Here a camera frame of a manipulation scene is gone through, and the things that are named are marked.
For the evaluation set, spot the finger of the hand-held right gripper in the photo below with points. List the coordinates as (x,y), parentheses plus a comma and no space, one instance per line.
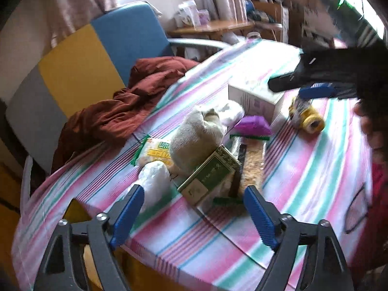
(316,92)
(285,81)

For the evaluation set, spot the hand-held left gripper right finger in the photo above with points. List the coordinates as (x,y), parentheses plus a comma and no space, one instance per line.
(260,215)

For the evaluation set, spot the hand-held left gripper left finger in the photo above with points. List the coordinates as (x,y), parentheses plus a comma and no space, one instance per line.
(128,212)

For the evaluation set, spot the yellow patterned roll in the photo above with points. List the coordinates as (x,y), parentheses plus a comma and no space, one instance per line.
(309,121)

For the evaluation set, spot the white plastic item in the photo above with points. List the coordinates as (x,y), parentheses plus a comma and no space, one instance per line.
(156,178)

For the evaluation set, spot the green edged granola packet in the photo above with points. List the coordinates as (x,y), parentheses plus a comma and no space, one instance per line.
(253,160)

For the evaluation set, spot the purple packet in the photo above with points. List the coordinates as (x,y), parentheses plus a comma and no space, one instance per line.
(251,125)

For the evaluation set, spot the white cloth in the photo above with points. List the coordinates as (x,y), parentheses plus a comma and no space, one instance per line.
(232,112)

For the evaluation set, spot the yellow snack packet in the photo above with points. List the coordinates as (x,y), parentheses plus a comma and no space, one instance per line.
(151,153)

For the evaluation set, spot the green printed box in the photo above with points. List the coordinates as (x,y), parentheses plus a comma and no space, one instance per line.
(206,175)

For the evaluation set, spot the knit socks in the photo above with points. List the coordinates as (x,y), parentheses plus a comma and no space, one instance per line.
(194,142)

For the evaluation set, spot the person's right hand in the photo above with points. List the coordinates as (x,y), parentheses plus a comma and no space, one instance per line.
(368,127)

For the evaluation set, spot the white box with purple print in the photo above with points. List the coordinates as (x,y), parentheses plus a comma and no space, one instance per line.
(257,100)

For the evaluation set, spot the glass jar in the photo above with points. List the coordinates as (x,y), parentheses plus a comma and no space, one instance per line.
(254,35)

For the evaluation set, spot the striped tablecloth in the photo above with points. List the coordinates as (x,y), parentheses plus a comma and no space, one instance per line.
(303,172)

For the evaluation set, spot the wooden shelf unit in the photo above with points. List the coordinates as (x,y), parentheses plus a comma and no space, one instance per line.
(269,18)

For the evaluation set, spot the wooden side table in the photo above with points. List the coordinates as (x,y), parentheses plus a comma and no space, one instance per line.
(212,27)

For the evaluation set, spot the dark red jacket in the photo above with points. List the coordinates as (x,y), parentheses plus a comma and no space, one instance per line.
(121,109)

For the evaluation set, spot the person's red clothing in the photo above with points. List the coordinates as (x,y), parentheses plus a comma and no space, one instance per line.
(379,218)

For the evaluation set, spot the white purple package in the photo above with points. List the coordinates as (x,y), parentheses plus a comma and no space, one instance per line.
(188,13)

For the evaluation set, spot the wooden cabinet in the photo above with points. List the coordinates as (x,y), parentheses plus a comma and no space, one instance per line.
(9,218)

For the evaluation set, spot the grey yellow blue chair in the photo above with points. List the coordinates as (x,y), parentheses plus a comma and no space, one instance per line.
(69,63)

